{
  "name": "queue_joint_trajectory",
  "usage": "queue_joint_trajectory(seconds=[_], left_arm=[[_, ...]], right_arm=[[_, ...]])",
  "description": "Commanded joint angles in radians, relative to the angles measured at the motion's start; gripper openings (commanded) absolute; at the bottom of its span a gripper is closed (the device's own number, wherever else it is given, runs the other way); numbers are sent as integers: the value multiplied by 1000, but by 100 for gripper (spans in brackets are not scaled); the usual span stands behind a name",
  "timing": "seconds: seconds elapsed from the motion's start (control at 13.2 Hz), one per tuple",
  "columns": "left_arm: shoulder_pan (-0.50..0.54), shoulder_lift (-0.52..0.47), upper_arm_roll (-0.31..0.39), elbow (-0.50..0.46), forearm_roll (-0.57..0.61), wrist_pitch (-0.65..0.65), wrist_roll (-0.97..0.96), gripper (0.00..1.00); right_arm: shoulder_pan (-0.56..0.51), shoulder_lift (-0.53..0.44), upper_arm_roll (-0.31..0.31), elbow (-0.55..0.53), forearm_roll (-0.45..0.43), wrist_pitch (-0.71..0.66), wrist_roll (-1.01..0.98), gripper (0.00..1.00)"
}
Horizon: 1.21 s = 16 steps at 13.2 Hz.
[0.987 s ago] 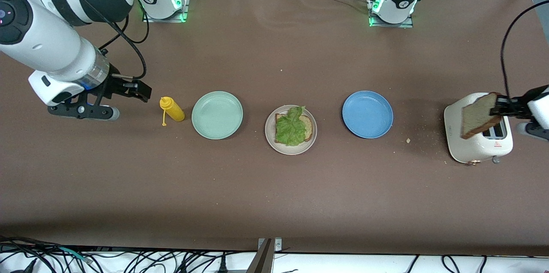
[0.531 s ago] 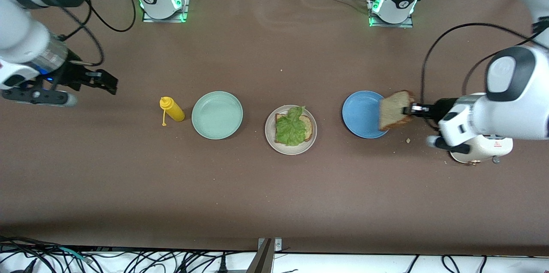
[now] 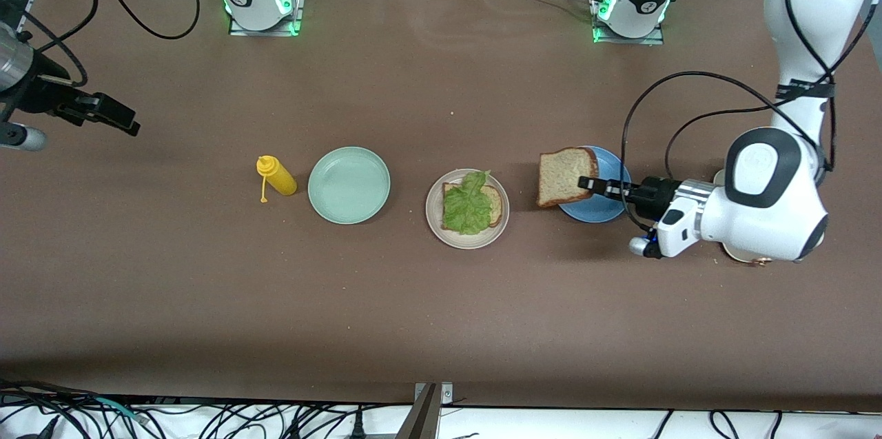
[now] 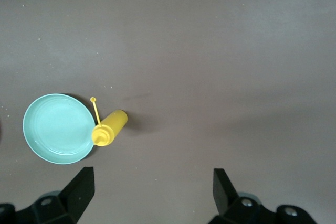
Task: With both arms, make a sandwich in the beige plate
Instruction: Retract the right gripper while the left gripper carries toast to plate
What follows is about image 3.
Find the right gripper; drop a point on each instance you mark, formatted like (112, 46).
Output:
(43, 92)

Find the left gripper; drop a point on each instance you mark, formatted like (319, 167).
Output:
(653, 193)

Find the brown bread slice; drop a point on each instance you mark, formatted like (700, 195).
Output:
(496, 208)
(561, 177)

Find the green lettuce leaf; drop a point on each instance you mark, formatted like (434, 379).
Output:
(467, 208)

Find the yellow mustard squeeze bottle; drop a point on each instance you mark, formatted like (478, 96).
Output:
(279, 177)

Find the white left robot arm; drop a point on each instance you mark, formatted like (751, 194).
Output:
(772, 205)

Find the blue round plate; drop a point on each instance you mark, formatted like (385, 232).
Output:
(612, 163)

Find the beige round plate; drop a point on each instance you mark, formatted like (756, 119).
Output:
(467, 242)

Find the green round plate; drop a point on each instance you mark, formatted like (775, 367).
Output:
(349, 185)

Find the aluminium table edge profile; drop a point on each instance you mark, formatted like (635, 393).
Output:
(27, 8)

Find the white toaster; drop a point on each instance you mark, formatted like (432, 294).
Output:
(747, 258)

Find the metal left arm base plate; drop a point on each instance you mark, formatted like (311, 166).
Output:
(627, 41)

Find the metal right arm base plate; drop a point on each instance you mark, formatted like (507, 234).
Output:
(262, 32)

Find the metal table edge bracket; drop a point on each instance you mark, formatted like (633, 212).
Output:
(424, 418)

